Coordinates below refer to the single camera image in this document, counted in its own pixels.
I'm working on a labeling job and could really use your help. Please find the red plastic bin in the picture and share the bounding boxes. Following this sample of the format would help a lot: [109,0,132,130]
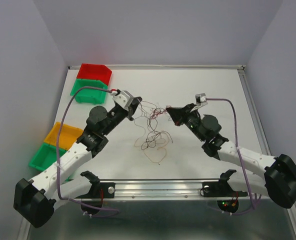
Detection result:
[76,63,112,86]

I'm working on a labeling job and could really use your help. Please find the aluminium back rail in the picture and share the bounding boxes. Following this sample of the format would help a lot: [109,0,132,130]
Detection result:
[67,64,246,71]

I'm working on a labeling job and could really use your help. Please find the green plastic bin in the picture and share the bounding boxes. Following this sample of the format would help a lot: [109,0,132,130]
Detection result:
[70,78,108,105]
[28,143,57,172]

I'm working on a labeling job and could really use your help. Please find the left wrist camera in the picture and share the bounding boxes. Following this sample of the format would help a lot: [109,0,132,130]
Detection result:
[112,90,134,111]

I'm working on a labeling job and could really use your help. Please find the far green plastic bin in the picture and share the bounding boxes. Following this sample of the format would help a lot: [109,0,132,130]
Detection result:
[70,78,108,105]

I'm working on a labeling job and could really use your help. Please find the yellow plastic bin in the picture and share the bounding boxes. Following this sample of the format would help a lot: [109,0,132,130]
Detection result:
[44,122,83,151]

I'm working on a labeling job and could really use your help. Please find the wire bundle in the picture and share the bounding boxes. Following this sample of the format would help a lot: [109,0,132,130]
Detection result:
[133,99,174,166]

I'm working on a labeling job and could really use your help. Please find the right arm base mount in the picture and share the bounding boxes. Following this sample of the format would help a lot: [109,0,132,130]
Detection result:
[199,169,248,215]

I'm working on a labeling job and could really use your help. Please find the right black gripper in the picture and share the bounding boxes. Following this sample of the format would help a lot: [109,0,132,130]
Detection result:
[167,102,206,142]

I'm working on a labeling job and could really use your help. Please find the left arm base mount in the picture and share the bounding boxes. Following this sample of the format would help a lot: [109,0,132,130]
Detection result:
[68,170,120,218]

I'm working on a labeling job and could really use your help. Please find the aluminium rail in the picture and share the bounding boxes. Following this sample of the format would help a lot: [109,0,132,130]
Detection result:
[27,177,295,201]
[67,64,246,71]
[236,69,281,179]

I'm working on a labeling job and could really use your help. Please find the aluminium front rail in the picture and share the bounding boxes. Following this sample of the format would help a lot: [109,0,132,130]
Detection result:
[27,177,295,201]

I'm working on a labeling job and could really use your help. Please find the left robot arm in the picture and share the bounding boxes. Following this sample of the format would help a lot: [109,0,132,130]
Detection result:
[13,92,142,228]

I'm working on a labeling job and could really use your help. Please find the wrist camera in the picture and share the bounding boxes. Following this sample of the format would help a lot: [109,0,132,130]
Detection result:
[112,90,134,111]
[191,93,208,112]

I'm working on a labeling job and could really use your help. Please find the aluminium right side rail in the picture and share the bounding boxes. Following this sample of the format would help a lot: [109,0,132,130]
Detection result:
[236,69,281,179]

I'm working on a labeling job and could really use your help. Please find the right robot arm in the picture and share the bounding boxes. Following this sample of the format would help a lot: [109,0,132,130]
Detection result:
[166,103,296,209]

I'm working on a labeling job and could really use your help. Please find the near green plastic bin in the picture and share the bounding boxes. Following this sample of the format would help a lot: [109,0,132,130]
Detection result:
[28,143,57,172]

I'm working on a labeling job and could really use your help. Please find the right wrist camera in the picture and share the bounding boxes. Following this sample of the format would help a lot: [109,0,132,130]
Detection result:
[191,93,208,112]

